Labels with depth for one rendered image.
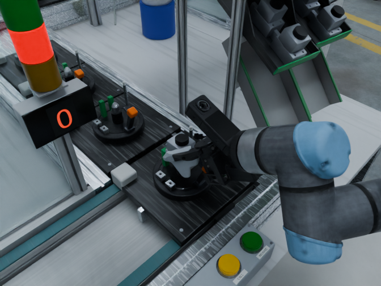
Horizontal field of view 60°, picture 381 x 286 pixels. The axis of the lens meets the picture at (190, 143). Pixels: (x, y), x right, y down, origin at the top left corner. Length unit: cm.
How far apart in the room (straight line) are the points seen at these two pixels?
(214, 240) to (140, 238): 16
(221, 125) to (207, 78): 75
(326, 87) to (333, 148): 58
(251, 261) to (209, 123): 28
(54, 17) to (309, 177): 152
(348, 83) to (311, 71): 214
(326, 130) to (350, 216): 13
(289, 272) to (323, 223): 34
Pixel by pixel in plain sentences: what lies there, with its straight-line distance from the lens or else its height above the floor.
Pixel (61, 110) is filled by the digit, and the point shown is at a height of 122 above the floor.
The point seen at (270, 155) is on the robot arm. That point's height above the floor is 123.
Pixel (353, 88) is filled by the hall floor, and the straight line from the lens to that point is 310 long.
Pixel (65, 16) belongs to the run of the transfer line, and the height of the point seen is 91.
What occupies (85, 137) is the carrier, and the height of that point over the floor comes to 97.
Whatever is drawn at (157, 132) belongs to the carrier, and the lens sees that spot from 90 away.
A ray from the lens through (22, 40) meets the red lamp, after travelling 54.
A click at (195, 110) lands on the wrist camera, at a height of 121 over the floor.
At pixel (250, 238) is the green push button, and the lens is 70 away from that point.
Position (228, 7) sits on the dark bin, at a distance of 79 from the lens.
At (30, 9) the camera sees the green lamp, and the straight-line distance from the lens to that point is 53.
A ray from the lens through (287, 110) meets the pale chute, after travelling 90.
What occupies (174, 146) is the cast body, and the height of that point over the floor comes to 108.
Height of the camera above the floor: 156
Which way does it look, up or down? 44 degrees down
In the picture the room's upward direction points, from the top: straight up
